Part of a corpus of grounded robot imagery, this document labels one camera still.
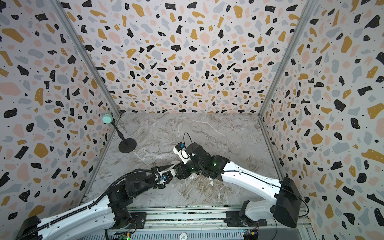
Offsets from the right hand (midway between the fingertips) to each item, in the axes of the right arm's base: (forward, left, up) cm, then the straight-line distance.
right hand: (172, 168), depth 69 cm
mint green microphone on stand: (+25, +38, -20) cm, 49 cm away
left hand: (+2, -1, -2) cm, 3 cm away
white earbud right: (+1, -19, -21) cm, 29 cm away
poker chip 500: (-24, -5, -22) cm, 32 cm away
